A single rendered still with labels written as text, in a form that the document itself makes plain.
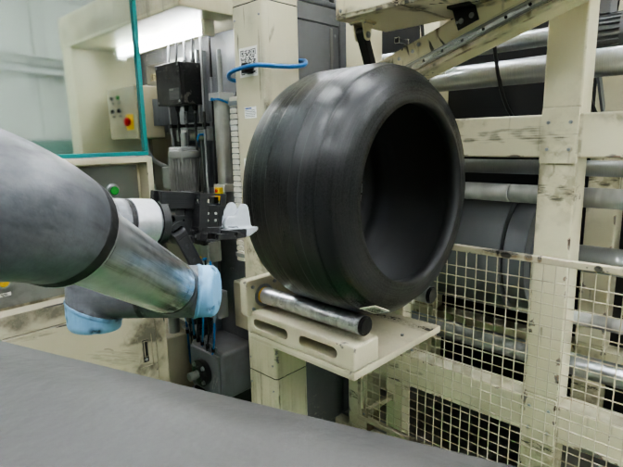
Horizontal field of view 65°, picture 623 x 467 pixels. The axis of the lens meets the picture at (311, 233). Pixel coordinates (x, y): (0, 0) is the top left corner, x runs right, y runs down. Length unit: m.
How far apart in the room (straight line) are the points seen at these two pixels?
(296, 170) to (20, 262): 0.66
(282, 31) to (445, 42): 0.44
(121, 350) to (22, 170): 1.21
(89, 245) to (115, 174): 1.11
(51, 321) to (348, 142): 0.91
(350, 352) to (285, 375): 0.45
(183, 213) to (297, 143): 0.28
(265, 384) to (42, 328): 0.63
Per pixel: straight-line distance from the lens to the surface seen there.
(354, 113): 0.97
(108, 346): 1.53
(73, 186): 0.39
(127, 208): 0.76
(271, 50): 1.35
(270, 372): 1.49
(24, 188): 0.36
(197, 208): 0.82
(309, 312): 1.17
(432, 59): 1.47
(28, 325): 1.43
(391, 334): 1.31
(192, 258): 0.83
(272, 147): 1.02
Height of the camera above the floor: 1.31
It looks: 11 degrees down
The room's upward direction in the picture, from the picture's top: 1 degrees counter-clockwise
